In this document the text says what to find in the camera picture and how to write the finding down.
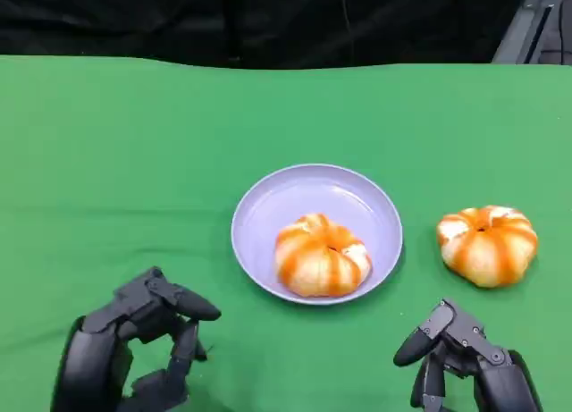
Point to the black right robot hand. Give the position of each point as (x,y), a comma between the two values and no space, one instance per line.
(478,358)

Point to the orange and white bread roll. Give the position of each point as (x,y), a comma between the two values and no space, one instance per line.
(322,254)
(487,246)

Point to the black backdrop curtain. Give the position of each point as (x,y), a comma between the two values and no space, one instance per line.
(241,19)

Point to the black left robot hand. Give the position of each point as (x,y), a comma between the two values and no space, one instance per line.
(111,349)

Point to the lilac plate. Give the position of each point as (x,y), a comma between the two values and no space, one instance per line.
(286,206)

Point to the green table cloth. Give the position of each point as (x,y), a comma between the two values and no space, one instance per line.
(179,162)

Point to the grey metal frame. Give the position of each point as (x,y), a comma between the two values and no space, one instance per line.
(532,25)

